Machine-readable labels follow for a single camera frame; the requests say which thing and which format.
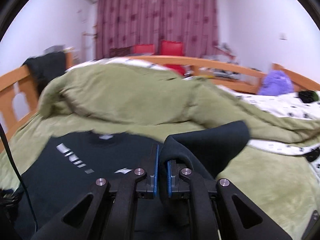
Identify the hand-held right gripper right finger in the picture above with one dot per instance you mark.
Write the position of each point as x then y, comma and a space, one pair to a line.
170, 177

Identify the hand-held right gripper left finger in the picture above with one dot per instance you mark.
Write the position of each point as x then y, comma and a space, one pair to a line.
156, 170

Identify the black knit sweater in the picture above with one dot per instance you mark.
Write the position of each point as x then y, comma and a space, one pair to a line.
75, 180

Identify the green quilt with printed lining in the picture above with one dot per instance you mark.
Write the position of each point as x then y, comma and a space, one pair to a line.
125, 97

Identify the green bed sheet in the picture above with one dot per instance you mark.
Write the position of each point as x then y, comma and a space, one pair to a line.
262, 185

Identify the red chair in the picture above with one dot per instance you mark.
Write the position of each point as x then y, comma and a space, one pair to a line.
143, 48
172, 48

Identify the dark wooden cabinet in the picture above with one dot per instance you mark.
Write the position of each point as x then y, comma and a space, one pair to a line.
120, 51

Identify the cluttered desk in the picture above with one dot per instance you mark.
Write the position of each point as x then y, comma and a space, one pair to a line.
225, 52

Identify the purple plush toy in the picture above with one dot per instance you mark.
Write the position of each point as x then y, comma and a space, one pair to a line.
276, 82

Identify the black hanging clothing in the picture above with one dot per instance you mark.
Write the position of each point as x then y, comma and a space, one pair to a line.
47, 67

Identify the wooden rack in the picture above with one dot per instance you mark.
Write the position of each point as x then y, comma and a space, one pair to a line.
87, 36

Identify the black round object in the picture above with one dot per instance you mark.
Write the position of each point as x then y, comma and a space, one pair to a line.
308, 96

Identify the wooden bed frame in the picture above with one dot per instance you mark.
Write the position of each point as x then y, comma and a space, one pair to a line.
15, 80

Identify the white wall socket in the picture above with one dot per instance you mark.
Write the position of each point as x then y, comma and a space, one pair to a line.
283, 36

